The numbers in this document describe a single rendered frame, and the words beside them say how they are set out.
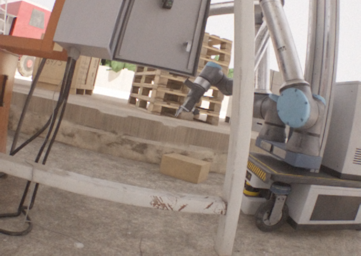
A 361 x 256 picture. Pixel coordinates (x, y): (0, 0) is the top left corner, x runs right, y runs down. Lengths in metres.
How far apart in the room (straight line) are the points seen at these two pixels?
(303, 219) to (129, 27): 1.21
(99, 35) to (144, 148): 1.62
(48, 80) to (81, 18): 3.27
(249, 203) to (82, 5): 1.17
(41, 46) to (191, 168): 1.49
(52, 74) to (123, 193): 3.40
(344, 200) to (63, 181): 1.27
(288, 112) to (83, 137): 1.73
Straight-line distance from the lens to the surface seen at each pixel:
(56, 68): 4.18
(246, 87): 0.92
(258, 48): 1.72
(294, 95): 1.16
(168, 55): 1.40
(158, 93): 3.21
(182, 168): 2.16
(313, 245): 1.43
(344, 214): 1.55
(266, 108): 1.81
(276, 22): 1.33
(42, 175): 0.94
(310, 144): 1.33
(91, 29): 0.95
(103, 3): 0.97
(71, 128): 2.47
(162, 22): 1.41
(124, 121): 2.45
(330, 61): 1.57
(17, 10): 10.76
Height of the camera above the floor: 0.53
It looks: 2 degrees down
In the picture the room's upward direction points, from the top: 12 degrees clockwise
